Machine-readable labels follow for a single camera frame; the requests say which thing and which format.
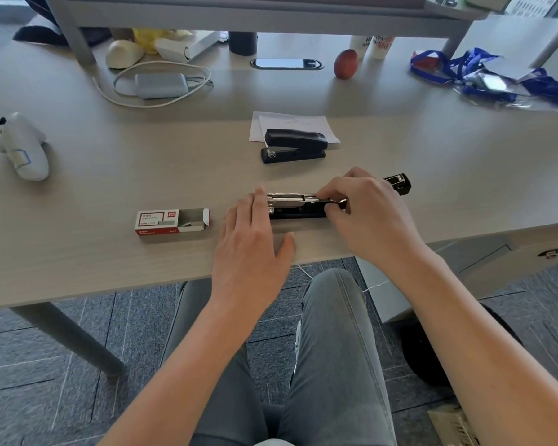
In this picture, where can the person's right hand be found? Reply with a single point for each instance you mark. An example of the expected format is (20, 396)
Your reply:
(376, 222)

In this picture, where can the person's left hand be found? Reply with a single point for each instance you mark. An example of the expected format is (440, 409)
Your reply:
(246, 255)

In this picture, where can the person's right thumb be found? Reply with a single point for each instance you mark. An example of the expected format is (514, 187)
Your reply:
(338, 214)

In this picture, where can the person's left little finger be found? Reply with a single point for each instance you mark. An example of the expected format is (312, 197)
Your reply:
(225, 234)

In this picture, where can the person's left thumb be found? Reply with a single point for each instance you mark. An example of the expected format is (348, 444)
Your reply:
(288, 248)

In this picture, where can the person's left middle finger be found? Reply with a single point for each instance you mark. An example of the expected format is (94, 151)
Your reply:
(250, 213)

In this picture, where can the black stapler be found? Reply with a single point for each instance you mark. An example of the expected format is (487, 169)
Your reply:
(302, 213)
(295, 141)

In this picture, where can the person's right forearm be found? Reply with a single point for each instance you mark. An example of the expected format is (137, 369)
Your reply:
(483, 357)

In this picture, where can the person's left forearm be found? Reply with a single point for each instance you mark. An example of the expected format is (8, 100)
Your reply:
(190, 380)

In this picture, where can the red white staple box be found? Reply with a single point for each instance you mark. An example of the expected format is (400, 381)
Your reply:
(160, 221)

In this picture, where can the closed black stapler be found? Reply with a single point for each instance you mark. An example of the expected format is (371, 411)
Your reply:
(295, 141)

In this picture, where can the white paper sheets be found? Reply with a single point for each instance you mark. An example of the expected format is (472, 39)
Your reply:
(297, 121)

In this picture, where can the person's right leg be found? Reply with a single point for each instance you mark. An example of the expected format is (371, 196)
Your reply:
(335, 348)

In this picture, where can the person's leg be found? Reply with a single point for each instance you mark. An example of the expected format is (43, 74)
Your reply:
(335, 348)
(223, 390)

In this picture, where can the red-brown egg-shaped ball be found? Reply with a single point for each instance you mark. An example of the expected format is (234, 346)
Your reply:
(345, 64)

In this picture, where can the person's left leg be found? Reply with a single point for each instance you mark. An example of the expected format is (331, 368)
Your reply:
(223, 390)

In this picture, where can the grey power adapter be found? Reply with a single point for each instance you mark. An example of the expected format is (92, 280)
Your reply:
(162, 85)

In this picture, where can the grey drawer cabinet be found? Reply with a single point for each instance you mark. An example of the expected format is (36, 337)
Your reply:
(493, 264)

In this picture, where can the black round stool base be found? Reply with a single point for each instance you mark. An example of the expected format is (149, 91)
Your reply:
(423, 352)

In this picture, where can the black cylindrical cup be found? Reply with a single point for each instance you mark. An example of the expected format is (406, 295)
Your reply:
(242, 43)

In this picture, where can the orange print paper cup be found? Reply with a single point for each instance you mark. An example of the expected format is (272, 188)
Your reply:
(381, 47)

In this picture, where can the white rectangular box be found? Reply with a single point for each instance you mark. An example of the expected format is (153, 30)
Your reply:
(186, 48)

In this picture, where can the grey desk leg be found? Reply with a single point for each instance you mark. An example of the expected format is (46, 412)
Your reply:
(69, 339)

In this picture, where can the clear plastic bag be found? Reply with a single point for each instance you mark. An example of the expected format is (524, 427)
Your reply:
(488, 85)

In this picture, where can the grey monitor riser shelf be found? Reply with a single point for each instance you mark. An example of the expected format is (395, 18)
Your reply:
(260, 13)

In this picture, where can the beige computer mouse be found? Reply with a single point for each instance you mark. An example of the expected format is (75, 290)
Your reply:
(123, 54)

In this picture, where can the yellow plush toy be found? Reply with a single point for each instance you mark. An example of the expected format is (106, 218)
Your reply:
(144, 38)

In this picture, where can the black drawer lock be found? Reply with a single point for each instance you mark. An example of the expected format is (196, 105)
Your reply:
(553, 252)

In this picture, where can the beige cardboard box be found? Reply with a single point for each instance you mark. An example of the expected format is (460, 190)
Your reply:
(451, 427)

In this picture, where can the green white box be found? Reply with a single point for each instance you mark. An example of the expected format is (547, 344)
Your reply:
(488, 2)

